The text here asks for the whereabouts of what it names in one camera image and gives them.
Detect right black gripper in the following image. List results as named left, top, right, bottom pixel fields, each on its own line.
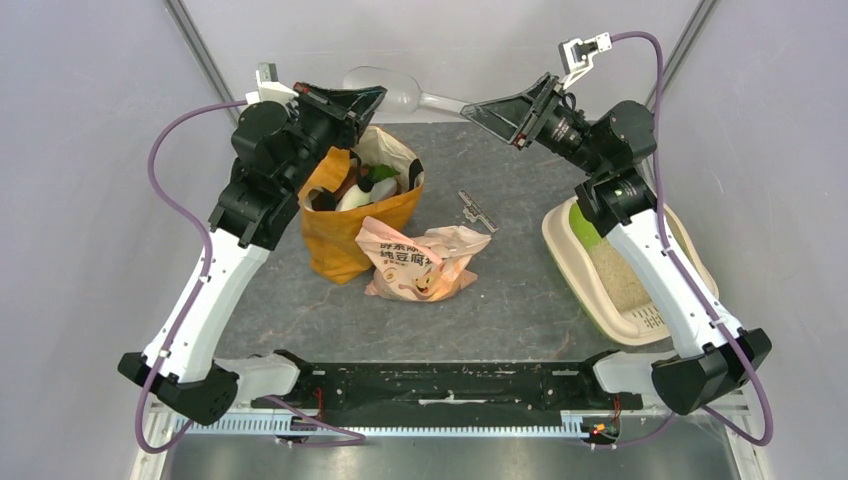
left=463, top=71, right=609, bottom=178

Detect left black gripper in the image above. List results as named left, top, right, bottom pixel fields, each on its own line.
left=280, top=81, right=387, bottom=196

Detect clear plastic litter scoop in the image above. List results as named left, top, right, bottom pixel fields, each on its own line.
left=342, top=66, right=468, bottom=116

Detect grey bag sealing clip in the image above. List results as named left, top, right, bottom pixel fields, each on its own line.
left=458, top=189, right=498, bottom=233

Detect pink cat litter bag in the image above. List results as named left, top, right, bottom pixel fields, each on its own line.
left=355, top=217, right=491, bottom=303

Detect beige green litter box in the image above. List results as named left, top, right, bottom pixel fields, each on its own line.
left=541, top=197, right=721, bottom=348

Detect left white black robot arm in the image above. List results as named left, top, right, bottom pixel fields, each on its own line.
left=118, top=82, right=387, bottom=425

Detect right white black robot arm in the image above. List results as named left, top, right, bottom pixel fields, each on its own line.
left=460, top=74, right=772, bottom=415

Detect green leaf in bag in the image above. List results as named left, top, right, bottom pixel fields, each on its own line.
left=365, top=164, right=400, bottom=184

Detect white bottle in bag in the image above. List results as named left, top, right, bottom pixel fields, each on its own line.
left=335, top=178, right=398, bottom=212

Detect orange paper bag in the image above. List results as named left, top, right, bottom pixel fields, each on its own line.
left=299, top=126, right=425, bottom=285

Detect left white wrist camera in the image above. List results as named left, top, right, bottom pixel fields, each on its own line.
left=245, top=62, right=298, bottom=105

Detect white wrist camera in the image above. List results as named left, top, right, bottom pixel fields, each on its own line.
left=245, top=62, right=298, bottom=105
left=558, top=32, right=612, bottom=90

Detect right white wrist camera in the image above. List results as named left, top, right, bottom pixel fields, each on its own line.
left=558, top=32, right=612, bottom=90

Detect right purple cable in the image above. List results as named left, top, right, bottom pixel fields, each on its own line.
left=582, top=30, right=775, bottom=452

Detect purple cable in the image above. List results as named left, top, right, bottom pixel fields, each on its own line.
left=582, top=30, right=775, bottom=452
left=134, top=99, right=368, bottom=456

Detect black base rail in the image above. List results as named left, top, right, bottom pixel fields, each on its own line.
left=282, top=352, right=644, bottom=427

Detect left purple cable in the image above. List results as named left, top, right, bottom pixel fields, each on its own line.
left=134, top=99, right=368, bottom=456

